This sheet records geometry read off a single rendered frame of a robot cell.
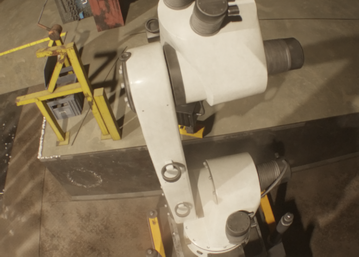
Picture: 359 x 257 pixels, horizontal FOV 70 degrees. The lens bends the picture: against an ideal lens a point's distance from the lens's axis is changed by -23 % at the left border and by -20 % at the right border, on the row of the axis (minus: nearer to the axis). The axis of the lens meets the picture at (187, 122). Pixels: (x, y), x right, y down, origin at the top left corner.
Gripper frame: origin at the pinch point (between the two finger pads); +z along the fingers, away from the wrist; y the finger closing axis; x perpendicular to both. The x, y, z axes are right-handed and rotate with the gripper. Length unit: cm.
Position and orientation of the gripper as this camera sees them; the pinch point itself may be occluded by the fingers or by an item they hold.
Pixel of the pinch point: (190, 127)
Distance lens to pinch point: 208.8
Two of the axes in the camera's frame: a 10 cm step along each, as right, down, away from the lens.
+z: 0.9, 6.1, 7.9
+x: -9.5, -1.8, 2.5
